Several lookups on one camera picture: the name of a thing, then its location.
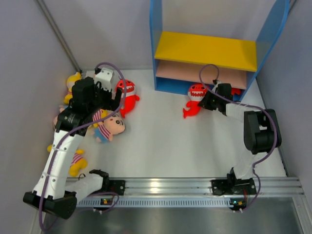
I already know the red shark plush toy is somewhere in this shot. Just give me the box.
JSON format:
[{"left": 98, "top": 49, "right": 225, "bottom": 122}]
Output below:
[{"left": 115, "top": 79, "right": 140, "bottom": 118}]

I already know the boy doll striped shirt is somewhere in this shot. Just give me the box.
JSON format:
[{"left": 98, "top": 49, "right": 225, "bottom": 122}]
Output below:
[{"left": 92, "top": 112, "right": 125, "bottom": 143}]

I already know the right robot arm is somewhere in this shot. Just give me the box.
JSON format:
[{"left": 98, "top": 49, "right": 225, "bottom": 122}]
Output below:
[{"left": 199, "top": 81, "right": 282, "bottom": 195}]

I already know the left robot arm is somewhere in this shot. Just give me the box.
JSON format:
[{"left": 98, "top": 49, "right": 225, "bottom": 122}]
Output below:
[{"left": 23, "top": 77, "right": 125, "bottom": 219}]

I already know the blue yellow toy shelf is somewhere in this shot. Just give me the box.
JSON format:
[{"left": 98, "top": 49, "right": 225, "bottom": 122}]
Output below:
[{"left": 149, "top": 0, "right": 290, "bottom": 100}]

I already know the yellow duck plush in corner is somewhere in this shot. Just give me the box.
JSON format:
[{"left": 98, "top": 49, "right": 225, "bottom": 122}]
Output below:
[{"left": 63, "top": 72, "right": 81, "bottom": 104}]

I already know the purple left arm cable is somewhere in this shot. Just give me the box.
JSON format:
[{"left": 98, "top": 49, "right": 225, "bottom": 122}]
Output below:
[{"left": 38, "top": 61, "right": 127, "bottom": 232}]

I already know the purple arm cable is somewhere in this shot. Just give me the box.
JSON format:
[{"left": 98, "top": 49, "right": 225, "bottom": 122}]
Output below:
[
  {"left": 199, "top": 64, "right": 283, "bottom": 210},
  {"left": 38, "top": 61, "right": 127, "bottom": 232}
]

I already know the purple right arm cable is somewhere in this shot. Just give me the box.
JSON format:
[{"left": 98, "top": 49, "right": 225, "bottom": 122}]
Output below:
[{"left": 199, "top": 64, "right": 283, "bottom": 210}]

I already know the yellow duck plush near rail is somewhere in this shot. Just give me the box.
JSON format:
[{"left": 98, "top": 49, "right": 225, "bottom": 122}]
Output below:
[{"left": 47, "top": 144, "right": 88, "bottom": 177}]

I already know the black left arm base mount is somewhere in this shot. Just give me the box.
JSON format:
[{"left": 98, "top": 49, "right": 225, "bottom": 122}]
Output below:
[{"left": 89, "top": 169, "right": 125, "bottom": 195}]

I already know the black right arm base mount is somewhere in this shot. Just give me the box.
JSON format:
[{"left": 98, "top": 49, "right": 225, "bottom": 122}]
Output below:
[{"left": 211, "top": 174, "right": 256, "bottom": 196}]

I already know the metal corner post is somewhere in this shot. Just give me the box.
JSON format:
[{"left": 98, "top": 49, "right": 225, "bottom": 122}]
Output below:
[{"left": 34, "top": 0, "right": 81, "bottom": 72}]

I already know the perforated grey cable duct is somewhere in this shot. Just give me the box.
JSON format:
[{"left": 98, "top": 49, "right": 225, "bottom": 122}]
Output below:
[{"left": 77, "top": 196, "right": 245, "bottom": 208}]

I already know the aluminium rail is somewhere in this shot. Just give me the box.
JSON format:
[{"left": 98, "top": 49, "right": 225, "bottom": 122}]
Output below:
[{"left": 65, "top": 176, "right": 305, "bottom": 198}]

